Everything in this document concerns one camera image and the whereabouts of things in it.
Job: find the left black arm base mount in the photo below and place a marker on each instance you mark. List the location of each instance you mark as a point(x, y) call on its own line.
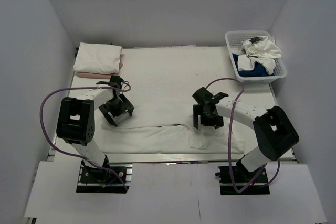
point(102, 182)

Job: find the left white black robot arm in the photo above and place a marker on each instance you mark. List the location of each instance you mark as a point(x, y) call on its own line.
point(76, 121)

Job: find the white cartoon print t-shirt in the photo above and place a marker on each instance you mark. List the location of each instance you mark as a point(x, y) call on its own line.
point(165, 128)

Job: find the folded white t-shirt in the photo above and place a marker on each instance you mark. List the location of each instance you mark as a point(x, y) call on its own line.
point(98, 58)

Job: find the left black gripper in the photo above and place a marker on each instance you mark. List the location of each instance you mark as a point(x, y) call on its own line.
point(125, 106)

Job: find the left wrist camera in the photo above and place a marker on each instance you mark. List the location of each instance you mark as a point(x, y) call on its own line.
point(115, 81)

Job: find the blue t-shirt in basket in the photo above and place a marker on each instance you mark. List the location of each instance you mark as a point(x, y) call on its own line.
point(257, 71)

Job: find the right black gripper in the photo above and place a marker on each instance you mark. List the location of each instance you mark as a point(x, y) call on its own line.
point(218, 121)

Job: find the crumpled white t-shirt in basket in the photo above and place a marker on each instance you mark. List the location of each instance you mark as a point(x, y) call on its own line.
point(260, 49)

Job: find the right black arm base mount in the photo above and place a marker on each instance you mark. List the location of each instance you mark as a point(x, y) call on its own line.
point(226, 186)

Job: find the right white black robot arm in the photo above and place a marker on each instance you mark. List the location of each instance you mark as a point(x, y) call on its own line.
point(274, 132)

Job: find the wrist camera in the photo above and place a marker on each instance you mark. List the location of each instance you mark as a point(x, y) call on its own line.
point(203, 97)
point(115, 81)

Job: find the folded pink t-shirt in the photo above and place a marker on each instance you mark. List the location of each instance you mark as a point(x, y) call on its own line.
point(95, 75)

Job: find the white plastic laundry basket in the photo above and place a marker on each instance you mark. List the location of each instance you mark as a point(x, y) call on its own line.
point(234, 40)

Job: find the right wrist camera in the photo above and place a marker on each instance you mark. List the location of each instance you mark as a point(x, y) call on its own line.
point(203, 97)

